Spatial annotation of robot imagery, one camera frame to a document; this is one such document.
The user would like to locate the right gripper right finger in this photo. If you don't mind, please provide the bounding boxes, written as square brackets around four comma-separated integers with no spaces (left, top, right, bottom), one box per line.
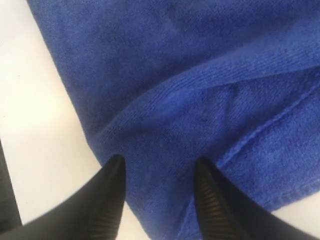
[194,157,314,240]

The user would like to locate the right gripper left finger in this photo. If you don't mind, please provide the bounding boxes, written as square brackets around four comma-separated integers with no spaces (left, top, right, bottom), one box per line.
[0,154,126,240]

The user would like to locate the blue microfiber towel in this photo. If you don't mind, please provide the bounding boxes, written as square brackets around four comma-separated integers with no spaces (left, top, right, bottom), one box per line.
[28,0,320,240]

